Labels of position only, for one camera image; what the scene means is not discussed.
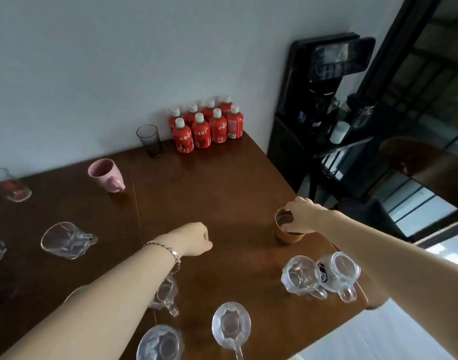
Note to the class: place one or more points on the white plastic container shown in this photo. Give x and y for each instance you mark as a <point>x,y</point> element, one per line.
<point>339,133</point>

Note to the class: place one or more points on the dark smoky tall glass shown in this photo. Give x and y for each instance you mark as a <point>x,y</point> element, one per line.
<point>150,144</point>

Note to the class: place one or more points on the black framed glass door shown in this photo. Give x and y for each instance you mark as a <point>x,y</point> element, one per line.
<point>416,18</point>

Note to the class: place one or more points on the clear tumbler with red print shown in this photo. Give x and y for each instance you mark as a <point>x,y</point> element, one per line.
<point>11,189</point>

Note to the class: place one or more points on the group of red drink bottles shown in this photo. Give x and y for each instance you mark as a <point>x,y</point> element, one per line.
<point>201,134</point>

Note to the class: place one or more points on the brown banded glass cup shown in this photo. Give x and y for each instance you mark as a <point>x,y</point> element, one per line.
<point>285,238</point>

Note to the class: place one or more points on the person's right hand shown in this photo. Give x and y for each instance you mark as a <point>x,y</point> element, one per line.
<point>307,217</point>

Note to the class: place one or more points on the person's left hand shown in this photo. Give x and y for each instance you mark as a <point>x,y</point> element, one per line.
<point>189,239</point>

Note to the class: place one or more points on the person's right forearm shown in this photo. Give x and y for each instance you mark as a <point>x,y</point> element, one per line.
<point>401,277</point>

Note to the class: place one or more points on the brown wooden table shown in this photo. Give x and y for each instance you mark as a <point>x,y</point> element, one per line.
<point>221,191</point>

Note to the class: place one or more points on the person's left forearm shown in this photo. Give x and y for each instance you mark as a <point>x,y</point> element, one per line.
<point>101,314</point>

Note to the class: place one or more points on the brown wooden chair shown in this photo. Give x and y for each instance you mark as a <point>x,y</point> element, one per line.
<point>431,172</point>

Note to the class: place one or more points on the glass kettle with black lid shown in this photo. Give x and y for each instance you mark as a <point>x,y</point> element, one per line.
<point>360,112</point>

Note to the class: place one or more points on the black water dispenser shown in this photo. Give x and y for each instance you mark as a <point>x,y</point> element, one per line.
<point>292,153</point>

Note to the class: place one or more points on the pink ceramic mug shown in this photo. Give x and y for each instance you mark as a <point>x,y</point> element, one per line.
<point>103,176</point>

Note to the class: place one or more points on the glass mug with black logo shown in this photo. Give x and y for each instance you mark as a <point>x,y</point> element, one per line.
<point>337,273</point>

